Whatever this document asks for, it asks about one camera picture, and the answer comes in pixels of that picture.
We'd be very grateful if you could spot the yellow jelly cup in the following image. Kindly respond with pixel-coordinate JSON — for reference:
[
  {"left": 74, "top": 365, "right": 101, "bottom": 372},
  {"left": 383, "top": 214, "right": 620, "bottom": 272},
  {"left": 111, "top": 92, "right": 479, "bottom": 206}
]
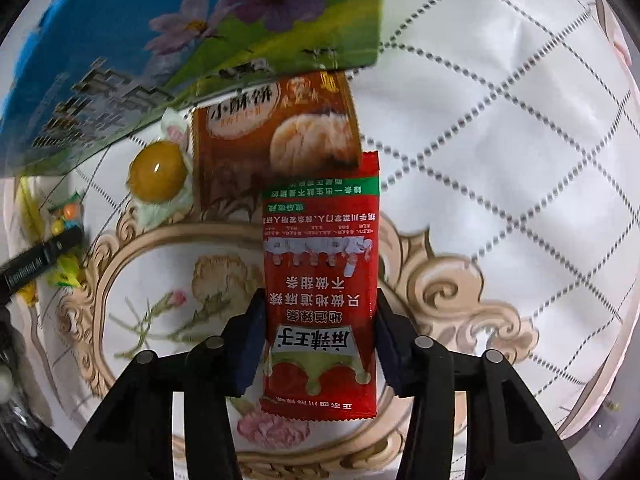
[{"left": 127, "top": 107, "right": 194, "bottom": 231}]

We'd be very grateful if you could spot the white quilted floral mat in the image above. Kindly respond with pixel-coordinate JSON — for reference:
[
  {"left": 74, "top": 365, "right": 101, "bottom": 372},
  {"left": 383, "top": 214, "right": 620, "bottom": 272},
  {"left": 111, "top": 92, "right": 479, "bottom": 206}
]
[{"left": 12, "top": 0, "right": 639, "bottom": 441}]

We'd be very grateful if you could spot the yellow wrapped candy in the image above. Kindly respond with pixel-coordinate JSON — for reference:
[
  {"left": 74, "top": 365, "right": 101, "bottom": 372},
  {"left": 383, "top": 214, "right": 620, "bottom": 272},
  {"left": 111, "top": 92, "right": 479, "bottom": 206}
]
[{"left": 17, "top": 280, "right": 39, "bottom": 308}]

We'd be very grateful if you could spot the red spicy strip packet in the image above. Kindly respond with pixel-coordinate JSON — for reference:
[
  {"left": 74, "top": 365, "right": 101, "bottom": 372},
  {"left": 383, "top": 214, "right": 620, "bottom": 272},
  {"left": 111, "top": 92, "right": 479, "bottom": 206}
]
[{"left": 262, "top": 152, "right": 380, "bottom": 422}]

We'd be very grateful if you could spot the yellow snack packet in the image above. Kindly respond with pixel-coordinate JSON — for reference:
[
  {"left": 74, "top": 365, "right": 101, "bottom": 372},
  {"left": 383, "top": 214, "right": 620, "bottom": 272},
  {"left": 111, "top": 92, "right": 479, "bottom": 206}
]
[{"left": 16, "top": 177, "right": 46, "bottom": 244}]

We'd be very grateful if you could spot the green gumball candy packet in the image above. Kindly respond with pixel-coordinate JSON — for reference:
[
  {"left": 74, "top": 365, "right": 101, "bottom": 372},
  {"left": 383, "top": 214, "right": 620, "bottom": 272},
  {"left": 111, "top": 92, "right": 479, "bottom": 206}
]
[{"left": 48, "top": 192, "right": 85, "bottom": 288}]

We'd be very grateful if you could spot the brown pastry snack packet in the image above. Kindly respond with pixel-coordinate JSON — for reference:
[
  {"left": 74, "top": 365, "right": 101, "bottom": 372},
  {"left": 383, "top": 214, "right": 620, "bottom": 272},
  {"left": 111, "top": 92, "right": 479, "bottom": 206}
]
[{"left": 192, "top": 70, "right": 362, "bottom": 212}]

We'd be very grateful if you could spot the blue milk carton box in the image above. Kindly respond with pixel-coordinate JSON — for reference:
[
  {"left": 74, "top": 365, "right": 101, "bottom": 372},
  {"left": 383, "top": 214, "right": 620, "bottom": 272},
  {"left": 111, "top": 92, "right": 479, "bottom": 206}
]
[{"left": 1, "top": 0, "right": 383, "bottom": 177}]

